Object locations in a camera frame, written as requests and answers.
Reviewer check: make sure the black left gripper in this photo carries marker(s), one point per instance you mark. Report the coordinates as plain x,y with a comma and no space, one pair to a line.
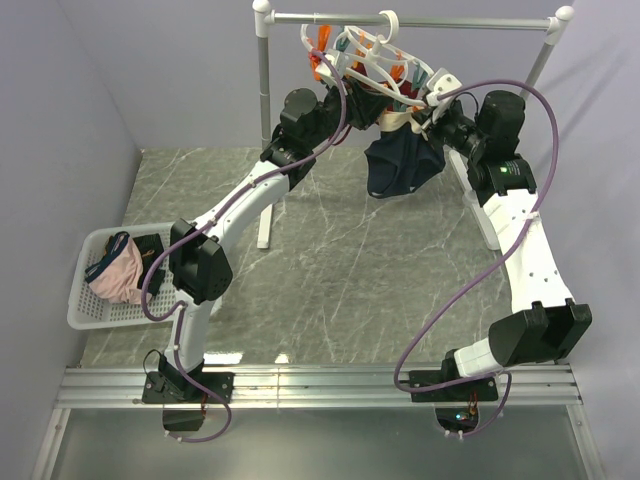
365,106

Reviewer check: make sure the white plastic clip hanger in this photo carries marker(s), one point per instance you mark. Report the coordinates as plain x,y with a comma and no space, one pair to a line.
374,57

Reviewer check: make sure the aluminium mounting rail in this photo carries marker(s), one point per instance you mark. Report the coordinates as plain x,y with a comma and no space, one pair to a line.
318,422

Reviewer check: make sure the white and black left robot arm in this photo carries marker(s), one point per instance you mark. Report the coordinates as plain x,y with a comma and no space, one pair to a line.
199,249

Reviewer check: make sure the dark red lace bra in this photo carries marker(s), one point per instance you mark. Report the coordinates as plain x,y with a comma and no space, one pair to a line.
404,89

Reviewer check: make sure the white perforated plastic basket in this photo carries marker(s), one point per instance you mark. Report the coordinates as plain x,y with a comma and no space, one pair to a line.
87,311

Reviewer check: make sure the silver clothes rack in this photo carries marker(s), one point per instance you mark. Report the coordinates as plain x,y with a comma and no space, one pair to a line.
265,16

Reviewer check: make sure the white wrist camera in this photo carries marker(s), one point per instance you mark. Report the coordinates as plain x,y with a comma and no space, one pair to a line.
332,68
441,83

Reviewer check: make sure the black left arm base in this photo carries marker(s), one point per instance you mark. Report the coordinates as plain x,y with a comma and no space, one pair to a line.
185,404

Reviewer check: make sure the navy blue underwear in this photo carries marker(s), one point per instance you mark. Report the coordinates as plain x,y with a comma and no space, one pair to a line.
401,160

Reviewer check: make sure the black lace underwear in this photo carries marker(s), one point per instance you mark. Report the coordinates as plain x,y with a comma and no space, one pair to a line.
150,248

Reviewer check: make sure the pink underwear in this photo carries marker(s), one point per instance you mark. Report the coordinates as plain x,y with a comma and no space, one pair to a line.
115,276

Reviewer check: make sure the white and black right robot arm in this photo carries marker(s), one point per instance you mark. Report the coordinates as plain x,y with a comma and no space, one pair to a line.
545,323

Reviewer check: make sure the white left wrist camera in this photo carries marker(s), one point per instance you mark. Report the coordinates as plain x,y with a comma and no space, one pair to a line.
332,68

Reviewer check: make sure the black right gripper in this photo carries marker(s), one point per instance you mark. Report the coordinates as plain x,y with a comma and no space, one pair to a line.
438,117

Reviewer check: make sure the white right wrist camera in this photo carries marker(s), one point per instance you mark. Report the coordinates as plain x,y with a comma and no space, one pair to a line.
441,83

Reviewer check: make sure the teal clothespin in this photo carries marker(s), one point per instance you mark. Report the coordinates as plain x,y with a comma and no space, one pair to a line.
400,107
420,76

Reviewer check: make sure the orange clothespin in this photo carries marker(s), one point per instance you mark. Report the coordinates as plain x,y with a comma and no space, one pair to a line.
320,44

